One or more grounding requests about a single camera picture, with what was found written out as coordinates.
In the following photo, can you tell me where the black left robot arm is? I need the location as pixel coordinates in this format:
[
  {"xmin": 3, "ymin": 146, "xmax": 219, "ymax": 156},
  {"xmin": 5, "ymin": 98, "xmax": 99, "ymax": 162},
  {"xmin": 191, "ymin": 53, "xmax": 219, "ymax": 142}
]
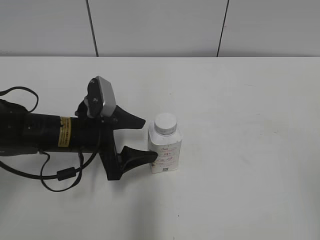
[{"xmin": 0, "ymin": 100, "xmax": 158, "ymax": 181}]

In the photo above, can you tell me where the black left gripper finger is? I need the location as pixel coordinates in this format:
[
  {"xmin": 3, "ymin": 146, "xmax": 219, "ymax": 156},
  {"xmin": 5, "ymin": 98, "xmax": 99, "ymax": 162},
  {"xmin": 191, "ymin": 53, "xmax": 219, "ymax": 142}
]
[
  {"xmin": 117, "ymin": 146, "xmax": 158, "ymax": 179},
  {"xmin": 113, "ymin": 105, "xmax": 146, "ymax": 130}
]

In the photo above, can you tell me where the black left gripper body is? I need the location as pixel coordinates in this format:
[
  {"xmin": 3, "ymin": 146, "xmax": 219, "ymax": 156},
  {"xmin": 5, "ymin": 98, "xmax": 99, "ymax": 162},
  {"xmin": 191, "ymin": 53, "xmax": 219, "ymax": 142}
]
[{"xmin": 78, "ymin": 105, "xmax": 123, "ymax": 181}]

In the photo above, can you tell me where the white bottle cap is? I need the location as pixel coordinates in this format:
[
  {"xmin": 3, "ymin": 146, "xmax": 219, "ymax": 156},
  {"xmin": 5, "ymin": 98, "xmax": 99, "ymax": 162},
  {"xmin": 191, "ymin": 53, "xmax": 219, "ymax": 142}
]
[{"xmin": 154, "ymin": 112, "xmax": 178, "ymax": 136}]

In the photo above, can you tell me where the white yili changqing bottle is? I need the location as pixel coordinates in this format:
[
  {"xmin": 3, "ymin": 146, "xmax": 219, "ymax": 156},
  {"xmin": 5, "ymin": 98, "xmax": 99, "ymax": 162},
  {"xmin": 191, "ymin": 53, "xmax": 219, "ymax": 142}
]
[{"xmin": 147, "ymin": 121, "xmax": 183, "ymax": 174}]

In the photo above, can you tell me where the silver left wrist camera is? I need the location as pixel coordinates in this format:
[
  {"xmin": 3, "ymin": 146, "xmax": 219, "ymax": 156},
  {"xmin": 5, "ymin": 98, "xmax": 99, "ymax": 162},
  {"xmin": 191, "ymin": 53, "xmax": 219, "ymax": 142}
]
[{"xmin": 84, "ymin": 76, "xmax": 117, "ymax": 119}]

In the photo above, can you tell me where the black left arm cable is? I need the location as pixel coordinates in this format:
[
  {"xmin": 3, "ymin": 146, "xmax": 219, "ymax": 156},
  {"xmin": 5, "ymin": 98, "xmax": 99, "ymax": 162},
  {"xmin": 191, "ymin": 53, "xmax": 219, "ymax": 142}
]
[{"xmin": 0, "ymin": 86, "xmax": 102, "ymax": 193}]

